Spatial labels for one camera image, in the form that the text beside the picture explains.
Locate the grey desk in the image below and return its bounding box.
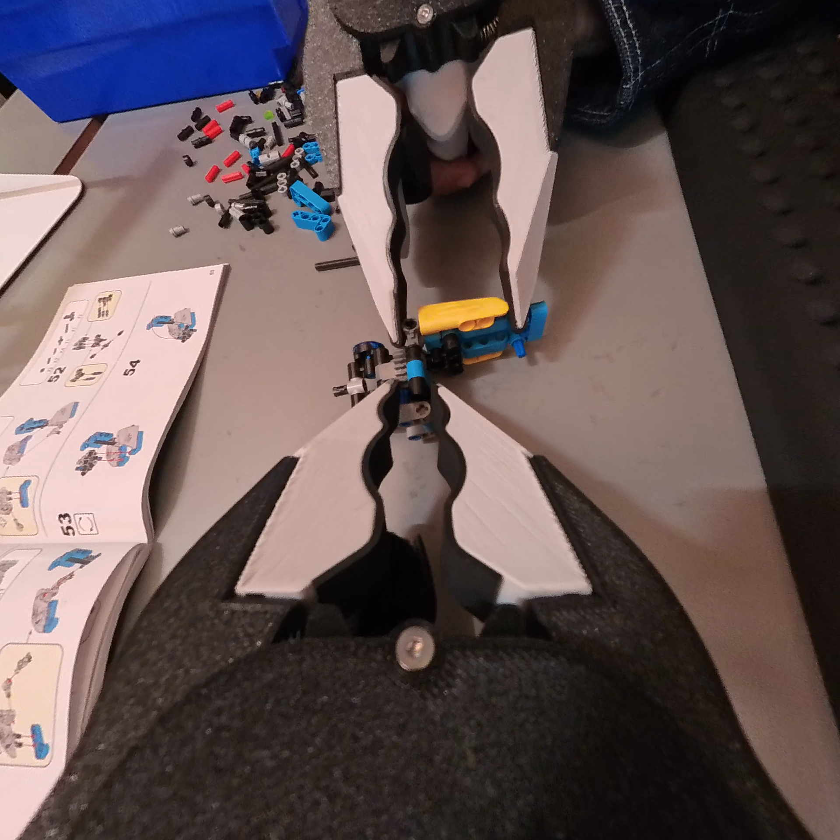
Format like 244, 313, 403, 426
0, 0, 778, 840

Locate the white stand base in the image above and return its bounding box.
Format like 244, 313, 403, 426
0, 175, 84, 292

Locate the person's right hand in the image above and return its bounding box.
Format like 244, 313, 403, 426
418, 147, 489, 200

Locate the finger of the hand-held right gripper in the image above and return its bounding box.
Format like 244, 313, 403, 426
336, 69, 424, 353
470, 27, 561, 319

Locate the building instruction booklet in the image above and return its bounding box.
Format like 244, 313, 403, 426
0, 263, 231, 775

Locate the blue plastic bin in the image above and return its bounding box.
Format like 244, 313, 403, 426
0, 0, 309, 122

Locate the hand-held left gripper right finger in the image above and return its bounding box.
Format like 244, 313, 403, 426
434, 384, 594, 615

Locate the yellow blue brick assembly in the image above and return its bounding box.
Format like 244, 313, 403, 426
418, 296, 552, 364

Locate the person's right forearm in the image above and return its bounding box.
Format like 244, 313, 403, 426
565, 0, 802, 132

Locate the pile of loose brick parts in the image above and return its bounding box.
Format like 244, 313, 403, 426
168, 82, 345, 244

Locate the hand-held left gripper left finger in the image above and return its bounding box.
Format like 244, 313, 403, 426
234, 392, 401, 607

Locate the black blue brick assembly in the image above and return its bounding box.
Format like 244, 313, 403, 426
335, 335, 437, 441

